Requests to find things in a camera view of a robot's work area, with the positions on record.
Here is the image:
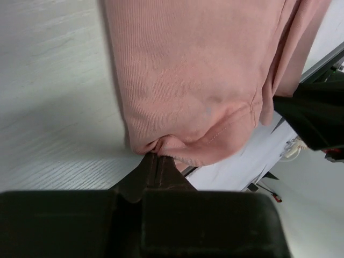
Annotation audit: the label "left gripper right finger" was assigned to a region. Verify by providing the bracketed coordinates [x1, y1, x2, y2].
[140, 157, 290, 257]

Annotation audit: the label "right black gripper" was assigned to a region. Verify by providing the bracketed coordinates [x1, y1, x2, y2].
[274, 44, 343, 163]

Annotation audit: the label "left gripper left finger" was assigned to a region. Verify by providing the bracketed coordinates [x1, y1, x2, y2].
[1, 154, 159, 257]

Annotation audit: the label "pink t-shirt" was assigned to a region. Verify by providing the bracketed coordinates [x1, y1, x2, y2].
[105, 1, 330, 166]

